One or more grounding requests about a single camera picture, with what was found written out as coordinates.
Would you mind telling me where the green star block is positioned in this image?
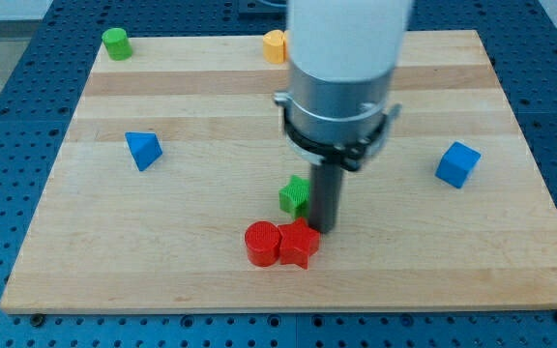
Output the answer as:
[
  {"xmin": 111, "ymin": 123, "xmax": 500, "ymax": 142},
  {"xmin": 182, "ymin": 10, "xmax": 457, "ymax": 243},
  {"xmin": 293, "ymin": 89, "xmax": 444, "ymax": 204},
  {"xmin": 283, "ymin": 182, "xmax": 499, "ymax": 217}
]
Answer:
[{"xmin": 278, "ymin": 175, "xmax": 309, "ymax": 219}]

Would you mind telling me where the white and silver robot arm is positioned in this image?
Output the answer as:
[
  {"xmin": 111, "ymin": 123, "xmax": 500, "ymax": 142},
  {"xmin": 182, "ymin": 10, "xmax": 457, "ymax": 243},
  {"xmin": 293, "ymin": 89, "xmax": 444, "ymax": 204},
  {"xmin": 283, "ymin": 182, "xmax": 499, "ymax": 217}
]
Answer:
[{"xmin": 275, "ymin": 0, "xmax": 413, "ymax": 171}]

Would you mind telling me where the red star block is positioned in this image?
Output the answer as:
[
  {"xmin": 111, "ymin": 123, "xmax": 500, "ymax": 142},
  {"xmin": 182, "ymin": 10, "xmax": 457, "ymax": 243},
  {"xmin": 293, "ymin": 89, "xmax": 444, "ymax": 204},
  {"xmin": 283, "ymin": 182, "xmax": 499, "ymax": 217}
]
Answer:
[{"xmin": 278, "ymin": 217, "xmax": 320, "ymax": 270}]

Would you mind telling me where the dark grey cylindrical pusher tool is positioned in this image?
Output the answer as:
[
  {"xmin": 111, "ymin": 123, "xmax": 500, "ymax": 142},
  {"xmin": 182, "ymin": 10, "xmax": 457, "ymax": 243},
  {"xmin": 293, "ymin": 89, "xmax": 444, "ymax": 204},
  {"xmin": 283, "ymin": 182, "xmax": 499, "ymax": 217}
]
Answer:
[{"xmin": 308, "ymin": 163, "xmax": 343, "ymax": 233}]

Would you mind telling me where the red cylinder block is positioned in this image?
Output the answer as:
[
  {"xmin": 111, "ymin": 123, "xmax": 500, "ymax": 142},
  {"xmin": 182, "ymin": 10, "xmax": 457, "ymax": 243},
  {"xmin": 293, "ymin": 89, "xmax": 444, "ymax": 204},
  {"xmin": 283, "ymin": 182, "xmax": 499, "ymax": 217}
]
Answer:
[{"xmin": 245, "ymin": 220, "xmax": 281, "ymax": 267}]

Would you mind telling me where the wooden board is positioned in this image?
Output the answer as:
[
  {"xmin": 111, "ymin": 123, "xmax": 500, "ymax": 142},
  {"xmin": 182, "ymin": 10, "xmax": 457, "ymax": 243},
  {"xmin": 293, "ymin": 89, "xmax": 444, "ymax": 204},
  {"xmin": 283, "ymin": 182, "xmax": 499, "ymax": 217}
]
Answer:
[{"xmin": 0, "ymin": 30, "xmax": 557, "ymax": 314}]

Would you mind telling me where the yellow heart block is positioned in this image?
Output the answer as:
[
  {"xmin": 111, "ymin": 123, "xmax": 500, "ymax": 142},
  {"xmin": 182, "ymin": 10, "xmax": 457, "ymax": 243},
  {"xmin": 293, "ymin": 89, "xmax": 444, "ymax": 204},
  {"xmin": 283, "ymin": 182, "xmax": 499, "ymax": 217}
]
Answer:
[{"xmin": 262, "ymin": 29, "xmax": 288, "ymax": 64}]

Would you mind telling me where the blue triangular prism block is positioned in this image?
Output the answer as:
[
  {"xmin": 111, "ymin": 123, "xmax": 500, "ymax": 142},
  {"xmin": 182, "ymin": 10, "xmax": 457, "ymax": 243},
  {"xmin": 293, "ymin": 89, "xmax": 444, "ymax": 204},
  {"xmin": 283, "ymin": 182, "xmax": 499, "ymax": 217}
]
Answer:
[{"xmin": 125, "ymin": 131, "xmax": 162, "ymax": 171}]

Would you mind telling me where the blue cube block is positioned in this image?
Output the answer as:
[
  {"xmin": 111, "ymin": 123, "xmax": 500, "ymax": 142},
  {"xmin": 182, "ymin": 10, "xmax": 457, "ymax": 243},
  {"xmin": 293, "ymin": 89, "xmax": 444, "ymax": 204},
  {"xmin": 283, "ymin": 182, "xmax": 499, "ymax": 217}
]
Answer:
[{"xmin": 435, "ymin": 142, "xmax": 482, "ymax": 189}]

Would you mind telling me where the green cylinder block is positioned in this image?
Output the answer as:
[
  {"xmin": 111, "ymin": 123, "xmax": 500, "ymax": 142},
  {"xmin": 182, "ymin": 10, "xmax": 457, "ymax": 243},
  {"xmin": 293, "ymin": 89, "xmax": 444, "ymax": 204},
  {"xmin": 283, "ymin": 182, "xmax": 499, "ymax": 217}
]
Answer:
[{"xmin": 102, "ymin": 27, "xmax": 132, "ymax": 61}]

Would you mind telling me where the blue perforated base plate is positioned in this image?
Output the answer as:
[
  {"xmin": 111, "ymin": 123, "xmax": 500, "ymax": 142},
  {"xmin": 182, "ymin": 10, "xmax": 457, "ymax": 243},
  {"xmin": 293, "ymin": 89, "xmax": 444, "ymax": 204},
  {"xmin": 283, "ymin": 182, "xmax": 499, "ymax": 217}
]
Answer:
[{"xmin": 0, "ymin": 1, "xmax": 557, "ymax": 347}]

